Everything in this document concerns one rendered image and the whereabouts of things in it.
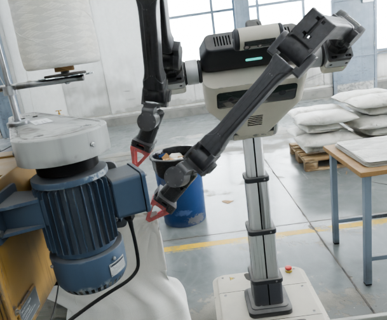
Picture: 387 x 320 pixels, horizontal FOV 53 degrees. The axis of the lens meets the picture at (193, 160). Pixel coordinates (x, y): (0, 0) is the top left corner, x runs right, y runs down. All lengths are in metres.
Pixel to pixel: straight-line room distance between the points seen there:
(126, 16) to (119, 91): 1.66
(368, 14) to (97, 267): 9.40
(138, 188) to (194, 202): 2.66
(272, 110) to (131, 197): 0.88
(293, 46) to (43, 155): 0.64
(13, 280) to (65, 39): 0.49
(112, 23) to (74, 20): 8.36
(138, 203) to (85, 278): 0.18
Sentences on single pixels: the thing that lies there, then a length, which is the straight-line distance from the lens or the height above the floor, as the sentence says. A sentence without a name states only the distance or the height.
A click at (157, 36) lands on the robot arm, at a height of 1.57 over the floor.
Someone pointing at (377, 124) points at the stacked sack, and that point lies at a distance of 4.71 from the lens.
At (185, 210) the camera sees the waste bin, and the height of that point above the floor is 0.17.
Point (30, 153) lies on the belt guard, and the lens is 0.73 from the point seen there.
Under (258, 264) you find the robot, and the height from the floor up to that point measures 0.52.
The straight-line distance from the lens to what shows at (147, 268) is 1.26.
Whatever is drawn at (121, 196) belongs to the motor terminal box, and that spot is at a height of 1.27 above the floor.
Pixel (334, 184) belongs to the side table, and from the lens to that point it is 2.91.
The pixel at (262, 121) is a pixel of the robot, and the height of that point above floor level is 1.21.
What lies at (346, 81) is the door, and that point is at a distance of 9.77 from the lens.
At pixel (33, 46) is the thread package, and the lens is 0.86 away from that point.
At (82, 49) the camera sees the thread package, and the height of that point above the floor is 1.56.
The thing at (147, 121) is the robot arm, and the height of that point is 1.34.
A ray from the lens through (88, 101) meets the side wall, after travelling 9.42.
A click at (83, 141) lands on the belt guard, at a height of 1.40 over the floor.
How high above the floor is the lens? 1.53
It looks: 16 degrees down
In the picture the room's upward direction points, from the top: 8 degrees counter-clockwise
